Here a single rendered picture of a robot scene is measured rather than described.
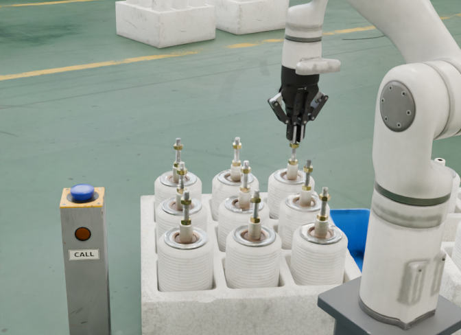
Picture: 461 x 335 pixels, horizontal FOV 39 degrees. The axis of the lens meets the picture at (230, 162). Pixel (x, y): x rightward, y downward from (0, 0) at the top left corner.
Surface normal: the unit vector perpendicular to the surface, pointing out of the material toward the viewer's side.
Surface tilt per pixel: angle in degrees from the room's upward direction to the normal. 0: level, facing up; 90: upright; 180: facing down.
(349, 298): 0
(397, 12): 95
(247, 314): 90
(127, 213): 0
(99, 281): 90
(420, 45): 98
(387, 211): 90
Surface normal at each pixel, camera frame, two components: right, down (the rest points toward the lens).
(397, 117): -0.85, 0.24
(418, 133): -0.59, 0.36
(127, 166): 0.04, -0.92
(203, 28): 0.68, 0.32
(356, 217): 0.10, 0.37
